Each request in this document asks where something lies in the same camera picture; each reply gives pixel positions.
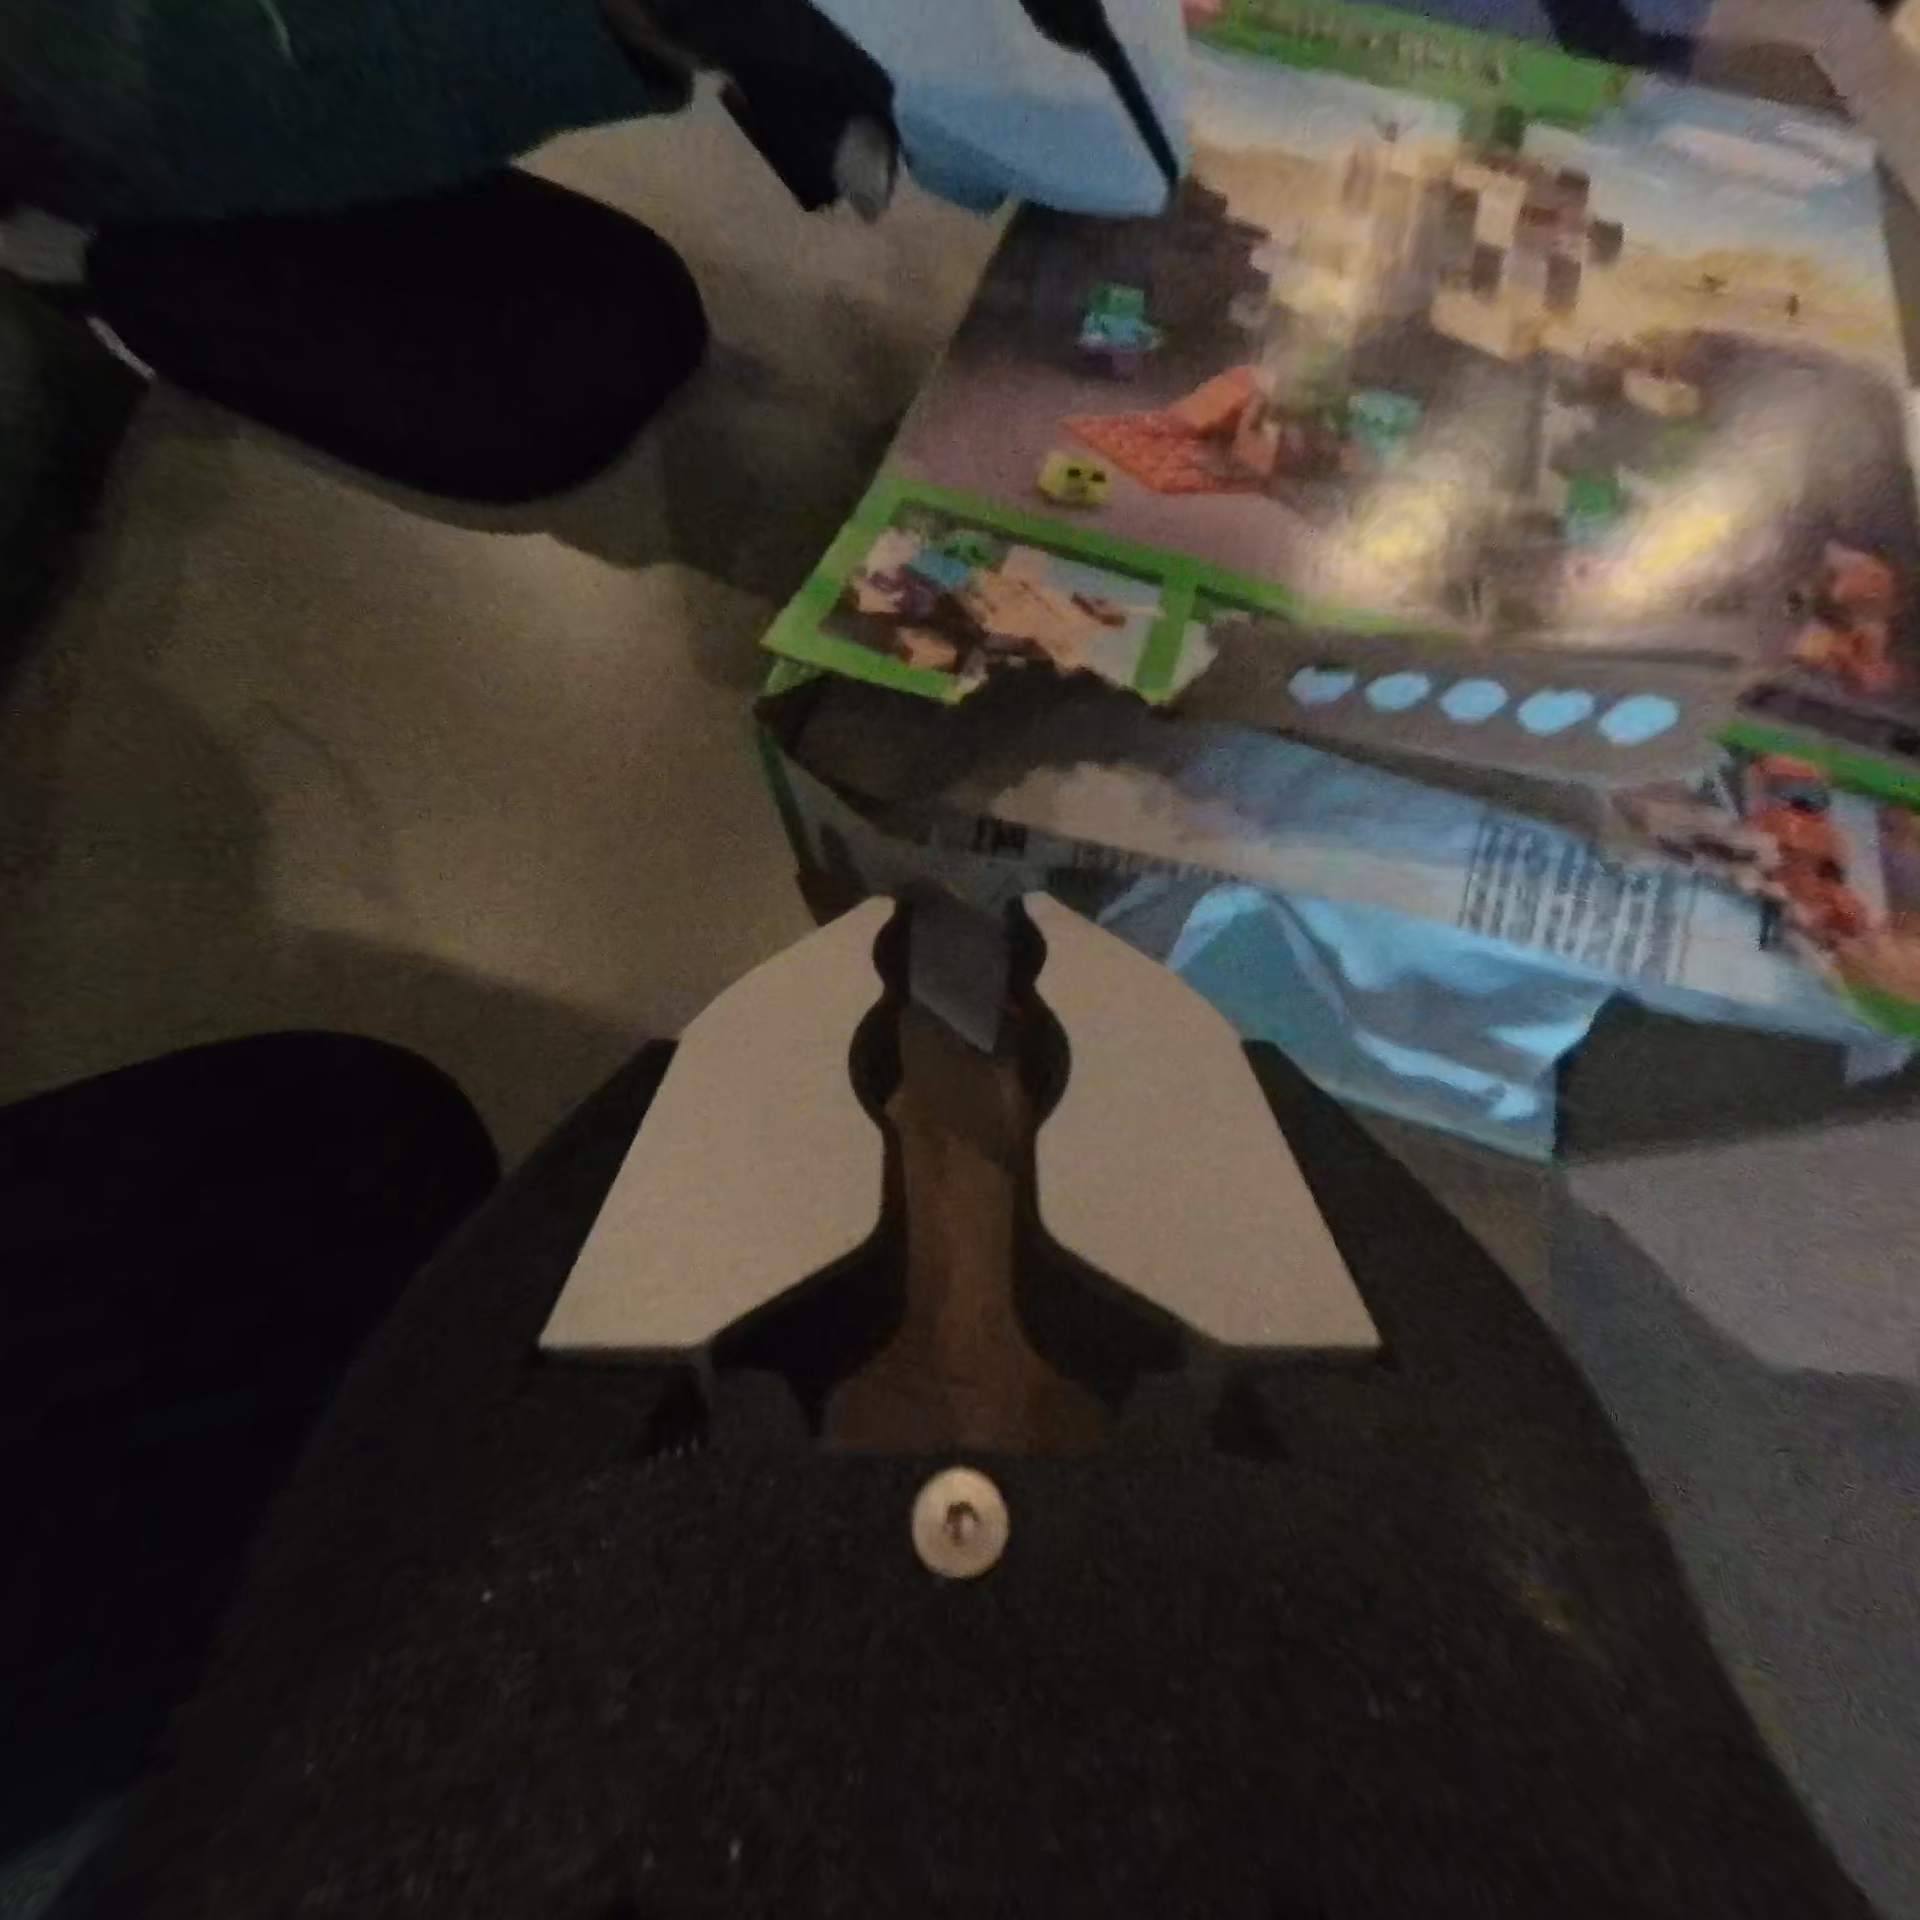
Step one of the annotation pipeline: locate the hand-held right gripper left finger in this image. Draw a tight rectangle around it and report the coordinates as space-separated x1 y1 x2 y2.
536 896 922 1365

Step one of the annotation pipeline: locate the person's left forearm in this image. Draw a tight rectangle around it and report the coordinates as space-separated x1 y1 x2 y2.
0 0 706 196

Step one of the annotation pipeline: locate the person's right leg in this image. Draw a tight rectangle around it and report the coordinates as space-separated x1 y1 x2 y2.
0 1031 506 1847

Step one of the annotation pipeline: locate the grey desk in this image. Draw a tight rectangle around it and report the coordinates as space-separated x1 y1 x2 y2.
0 88 1920 1920

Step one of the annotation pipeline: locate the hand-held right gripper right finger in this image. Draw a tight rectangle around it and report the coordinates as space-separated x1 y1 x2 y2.
1016 891 1386 1359

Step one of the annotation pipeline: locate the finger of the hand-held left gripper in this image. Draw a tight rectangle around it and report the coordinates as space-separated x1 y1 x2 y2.
816 0 1191 215

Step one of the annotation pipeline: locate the green toy brick box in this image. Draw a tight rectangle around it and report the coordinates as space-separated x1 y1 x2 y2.
754 0 1920 1448

